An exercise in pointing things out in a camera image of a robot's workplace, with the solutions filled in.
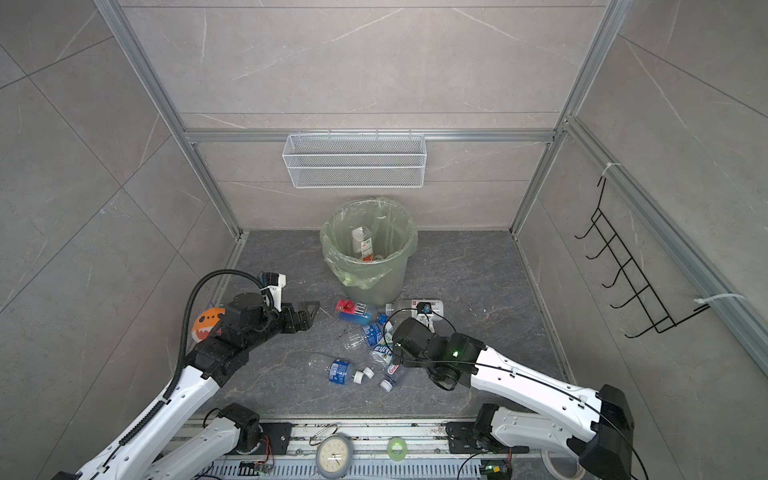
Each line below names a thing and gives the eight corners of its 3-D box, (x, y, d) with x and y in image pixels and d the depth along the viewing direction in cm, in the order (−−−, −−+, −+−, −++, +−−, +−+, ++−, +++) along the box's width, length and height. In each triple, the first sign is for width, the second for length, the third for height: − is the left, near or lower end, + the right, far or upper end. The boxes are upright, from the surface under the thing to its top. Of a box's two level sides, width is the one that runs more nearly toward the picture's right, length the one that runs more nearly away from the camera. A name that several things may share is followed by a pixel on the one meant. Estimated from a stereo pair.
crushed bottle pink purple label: (380, 389, 82) (380, 384, 79) (391, 366, 86) (391, 360, 83) (390, 394, 81) (390, 389, 78) (400, 371, 86) (401, 365, 82)
